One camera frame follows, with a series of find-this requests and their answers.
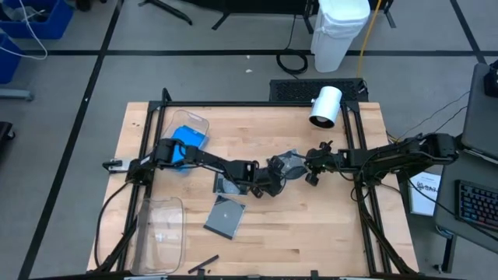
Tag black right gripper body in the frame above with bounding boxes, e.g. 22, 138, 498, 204
304, 140, 345, 187

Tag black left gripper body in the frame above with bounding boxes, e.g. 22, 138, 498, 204
251, 154, 288, 199

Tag grey CD jewel case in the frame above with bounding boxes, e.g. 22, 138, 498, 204
202, 194, 247, 240
276, 149, 309, 182

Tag CD jewel case printed cover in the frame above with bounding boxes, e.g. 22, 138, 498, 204
212, 170, 250, 196

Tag blue jewel case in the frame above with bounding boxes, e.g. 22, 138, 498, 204
170, 126, 207, 172

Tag clear plastic bin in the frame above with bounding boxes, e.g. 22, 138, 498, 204
149, 109, 210, 174
130, 196, 187, 276

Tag white cylinder lamp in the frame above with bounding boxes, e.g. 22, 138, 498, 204
308, 86, 343, 129

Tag black perforated box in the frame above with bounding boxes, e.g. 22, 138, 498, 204
268, 78, 369, 103

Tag white printed paper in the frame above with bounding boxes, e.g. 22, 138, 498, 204
408, 170, 443, 217

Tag black flat strip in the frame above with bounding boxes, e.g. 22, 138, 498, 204
188, 254, 220, 275

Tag white trash bin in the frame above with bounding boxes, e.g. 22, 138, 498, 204
310, 0, 371, 74

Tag grey desk top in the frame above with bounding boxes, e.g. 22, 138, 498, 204
433, 146, 498, 254

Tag black desk leg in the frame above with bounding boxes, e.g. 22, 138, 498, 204
441, 233, 458, 273

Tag black keyboard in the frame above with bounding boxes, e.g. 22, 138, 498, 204
454, 178, 498, 233

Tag grey flat panel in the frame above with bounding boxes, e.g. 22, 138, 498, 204
461, 61, 498, 160

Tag black equipment stand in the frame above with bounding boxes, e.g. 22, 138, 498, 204
138, 0, 397, 35

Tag black round device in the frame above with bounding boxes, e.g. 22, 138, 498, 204
483, 59, 498, 98

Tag blue storage crate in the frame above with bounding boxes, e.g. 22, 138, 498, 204
0, 0, 74, 40
0, 33, 24, 85

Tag grey metal bar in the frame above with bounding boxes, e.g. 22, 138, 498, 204
0, 88, 34, 102

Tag black floor object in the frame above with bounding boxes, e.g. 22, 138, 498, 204
0, 121, 16, 151

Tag black aluminium table frame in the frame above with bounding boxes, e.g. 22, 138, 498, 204
87, 87, 419, 280

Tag black coiled cable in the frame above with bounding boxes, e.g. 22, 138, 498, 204
275, 15, 309, 75

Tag yellow cable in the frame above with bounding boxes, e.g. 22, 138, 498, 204
356, 0, 384, 79

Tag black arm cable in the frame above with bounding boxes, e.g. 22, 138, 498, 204
93, 180, 132, 269

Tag white cable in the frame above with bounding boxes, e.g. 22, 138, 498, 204
0, 0, 48, 61

